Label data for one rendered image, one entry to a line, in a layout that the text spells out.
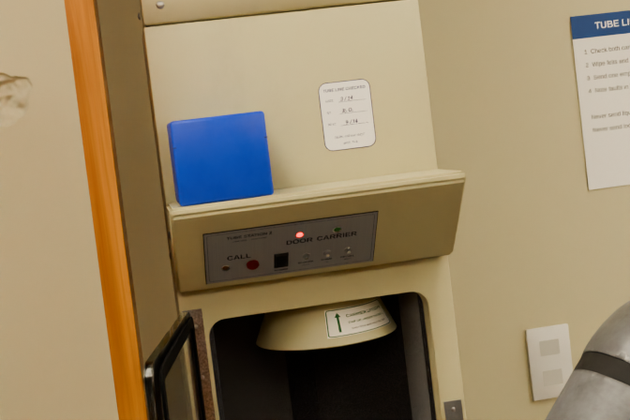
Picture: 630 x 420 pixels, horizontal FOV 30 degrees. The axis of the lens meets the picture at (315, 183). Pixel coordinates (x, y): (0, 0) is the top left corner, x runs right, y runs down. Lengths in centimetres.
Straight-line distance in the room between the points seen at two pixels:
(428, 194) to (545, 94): 64
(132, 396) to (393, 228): 34
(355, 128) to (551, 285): 64
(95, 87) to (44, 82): 53
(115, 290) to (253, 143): 21
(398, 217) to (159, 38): 34
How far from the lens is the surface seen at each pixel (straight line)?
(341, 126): 136
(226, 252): 128
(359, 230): 129
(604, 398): 76
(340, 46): 137
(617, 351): 77
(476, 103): 185
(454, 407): 143
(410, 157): 138
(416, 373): 149
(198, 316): 136
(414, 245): 134
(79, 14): 126
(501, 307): 188
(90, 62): 125
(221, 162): 124
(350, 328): 140
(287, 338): 141
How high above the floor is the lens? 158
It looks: 3 degrees down
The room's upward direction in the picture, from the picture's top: 7 degrees counter-clockwise
